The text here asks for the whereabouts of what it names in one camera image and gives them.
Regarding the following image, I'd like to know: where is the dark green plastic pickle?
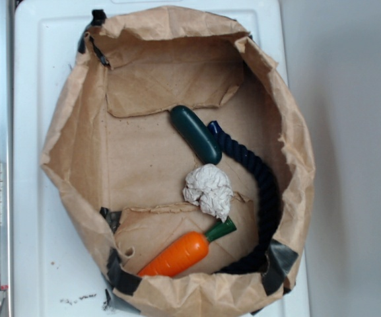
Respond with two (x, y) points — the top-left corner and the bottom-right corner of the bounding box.
(170, 105), (222, 164)

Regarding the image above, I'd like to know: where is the crumpled white paper ball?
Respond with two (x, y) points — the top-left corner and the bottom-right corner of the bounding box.
(182, 164), (233, 223)

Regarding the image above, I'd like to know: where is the brown paper bag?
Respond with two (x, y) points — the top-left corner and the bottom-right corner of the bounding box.
(41, 6), (315, 316)

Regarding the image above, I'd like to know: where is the orange plastic carrot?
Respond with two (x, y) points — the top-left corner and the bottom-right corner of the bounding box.
(138, 217), (236, 277)

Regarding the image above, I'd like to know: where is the white plastic tray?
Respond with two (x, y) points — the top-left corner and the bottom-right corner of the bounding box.
(12, 0), (311, 317)

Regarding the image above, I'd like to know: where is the dark blue rope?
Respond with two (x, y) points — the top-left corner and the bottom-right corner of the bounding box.
(207, 120), (282, 275)

